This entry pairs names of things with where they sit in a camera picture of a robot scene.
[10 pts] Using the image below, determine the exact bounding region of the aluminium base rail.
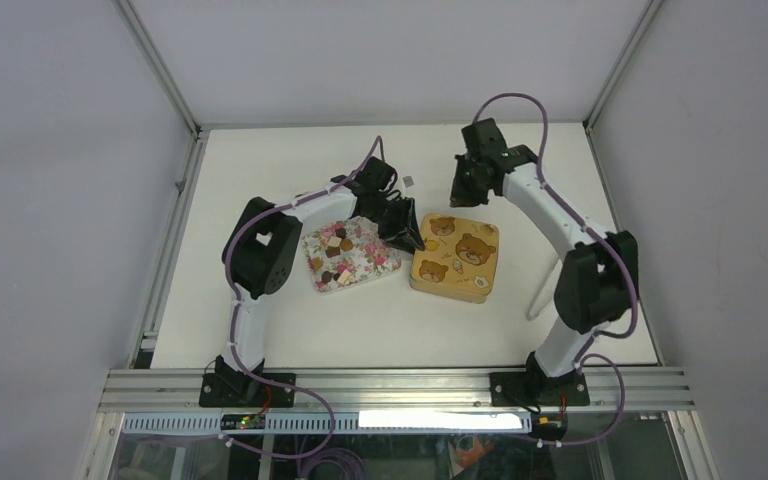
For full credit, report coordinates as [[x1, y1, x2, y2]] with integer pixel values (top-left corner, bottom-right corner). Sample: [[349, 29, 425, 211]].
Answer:
[[98, 366, 696, 413]]

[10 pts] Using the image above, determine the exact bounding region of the floral rectangular tray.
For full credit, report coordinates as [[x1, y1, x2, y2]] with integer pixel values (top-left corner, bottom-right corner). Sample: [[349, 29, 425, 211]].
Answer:
[[301, 217, 402, 294]]

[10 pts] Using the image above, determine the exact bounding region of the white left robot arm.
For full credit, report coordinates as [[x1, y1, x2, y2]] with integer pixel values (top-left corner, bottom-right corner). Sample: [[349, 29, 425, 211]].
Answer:
[[215, 156, 425, 406]]

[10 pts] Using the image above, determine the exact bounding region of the gold square tin box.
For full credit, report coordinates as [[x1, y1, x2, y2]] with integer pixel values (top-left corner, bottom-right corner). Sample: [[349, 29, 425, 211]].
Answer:
[[410, 276, 493, 304]]

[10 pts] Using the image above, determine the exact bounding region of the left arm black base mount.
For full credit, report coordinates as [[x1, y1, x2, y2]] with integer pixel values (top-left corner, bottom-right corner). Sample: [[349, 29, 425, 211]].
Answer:
[[198, 356, 296, 408]]

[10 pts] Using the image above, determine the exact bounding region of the silver square tin lid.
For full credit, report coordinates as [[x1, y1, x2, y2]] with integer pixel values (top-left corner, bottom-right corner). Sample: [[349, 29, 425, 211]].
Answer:
[[410, 213, 500, 286]]

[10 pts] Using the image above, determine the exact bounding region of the white slotted cable duct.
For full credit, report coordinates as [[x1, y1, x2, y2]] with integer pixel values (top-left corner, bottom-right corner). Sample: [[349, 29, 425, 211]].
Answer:
[[122, 410, 532, 436]]

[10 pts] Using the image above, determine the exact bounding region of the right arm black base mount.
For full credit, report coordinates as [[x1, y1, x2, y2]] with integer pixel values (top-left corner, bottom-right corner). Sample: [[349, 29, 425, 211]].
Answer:
[[488, 353, 590, 410]]

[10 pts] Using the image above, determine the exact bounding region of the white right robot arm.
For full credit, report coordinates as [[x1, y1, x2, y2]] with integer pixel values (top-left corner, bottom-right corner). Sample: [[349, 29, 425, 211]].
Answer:
[[450, 118, 639, 405]]

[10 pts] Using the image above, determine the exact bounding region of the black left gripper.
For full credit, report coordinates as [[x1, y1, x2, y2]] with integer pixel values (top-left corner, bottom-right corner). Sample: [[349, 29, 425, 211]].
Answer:
[[366, 194, 424, 255]]

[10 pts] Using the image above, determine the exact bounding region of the white rectangular chocolate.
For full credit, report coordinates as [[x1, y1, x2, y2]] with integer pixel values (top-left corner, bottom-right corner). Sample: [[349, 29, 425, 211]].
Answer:
[[337, 269, 353, 286]]

